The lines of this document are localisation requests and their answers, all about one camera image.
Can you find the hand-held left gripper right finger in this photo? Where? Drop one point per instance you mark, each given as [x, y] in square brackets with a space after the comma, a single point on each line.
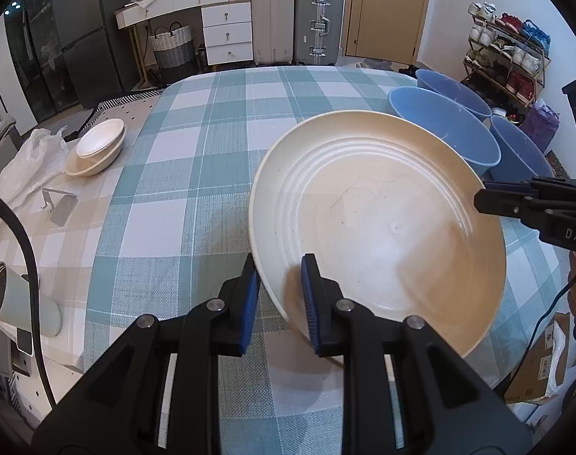
[312, 308]

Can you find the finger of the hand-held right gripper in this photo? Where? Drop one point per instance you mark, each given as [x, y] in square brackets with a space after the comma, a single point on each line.
[501, 203]
[510, 188]

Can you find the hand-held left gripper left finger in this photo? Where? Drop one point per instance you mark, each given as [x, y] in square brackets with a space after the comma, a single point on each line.
[247, 303]

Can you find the blue bowl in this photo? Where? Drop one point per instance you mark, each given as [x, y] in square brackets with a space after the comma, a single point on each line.
[458, 95]
[520, 151]
[434, 118]

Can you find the cream plate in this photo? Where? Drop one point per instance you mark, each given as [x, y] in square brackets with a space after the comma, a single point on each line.
[387, 227]

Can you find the purple bag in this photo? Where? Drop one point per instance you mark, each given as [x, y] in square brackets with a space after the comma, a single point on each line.
[541, 121]

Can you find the wooden shoe rack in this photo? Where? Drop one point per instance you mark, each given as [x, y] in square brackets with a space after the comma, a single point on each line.
[546, 80]

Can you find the shoe rack with shoes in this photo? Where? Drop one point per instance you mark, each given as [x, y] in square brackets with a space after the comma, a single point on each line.
[510, 52]

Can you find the printed cardboard box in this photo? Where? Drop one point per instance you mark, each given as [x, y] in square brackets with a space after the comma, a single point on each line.
[536, 369]

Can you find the beige checked tablecloth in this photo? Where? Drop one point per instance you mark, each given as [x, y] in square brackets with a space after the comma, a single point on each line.
[74, 246]

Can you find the beige slipper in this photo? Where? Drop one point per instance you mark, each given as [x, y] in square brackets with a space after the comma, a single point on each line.
[362, 64]

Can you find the metal phone stand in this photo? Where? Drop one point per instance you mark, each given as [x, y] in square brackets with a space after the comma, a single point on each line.
[62, 211]

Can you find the beige bowl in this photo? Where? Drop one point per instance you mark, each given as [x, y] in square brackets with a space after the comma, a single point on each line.
[91, 167]

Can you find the tan wooden door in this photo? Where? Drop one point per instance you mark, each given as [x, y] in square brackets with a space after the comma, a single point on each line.
[392, 9]

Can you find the pale green tumbler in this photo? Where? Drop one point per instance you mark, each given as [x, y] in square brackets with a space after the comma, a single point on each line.
[17, 298]

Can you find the white electronic device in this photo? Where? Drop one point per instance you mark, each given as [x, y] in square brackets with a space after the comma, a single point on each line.
[3, 346]

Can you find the dark water bottle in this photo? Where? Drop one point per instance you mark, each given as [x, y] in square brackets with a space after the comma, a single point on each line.
[202, 59]

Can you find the silver suitcase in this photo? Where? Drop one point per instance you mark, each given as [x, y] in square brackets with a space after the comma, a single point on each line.
[318, 23]

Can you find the woven laundry basket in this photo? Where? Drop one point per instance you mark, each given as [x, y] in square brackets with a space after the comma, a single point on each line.
[174, 54]

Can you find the white plastic bag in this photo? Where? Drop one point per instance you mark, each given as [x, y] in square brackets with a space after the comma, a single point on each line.
[27, 166]

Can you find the white dressing table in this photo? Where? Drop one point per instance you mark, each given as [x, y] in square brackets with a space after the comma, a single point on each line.
[226, 28]

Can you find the white suitcase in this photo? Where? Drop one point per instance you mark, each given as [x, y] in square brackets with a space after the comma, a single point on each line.
[271, 19]

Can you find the grey refrigerator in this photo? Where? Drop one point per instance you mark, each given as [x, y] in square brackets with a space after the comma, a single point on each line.
[91, 33]

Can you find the black glass cabinet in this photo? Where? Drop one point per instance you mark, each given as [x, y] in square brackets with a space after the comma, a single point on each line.
[36, 57]

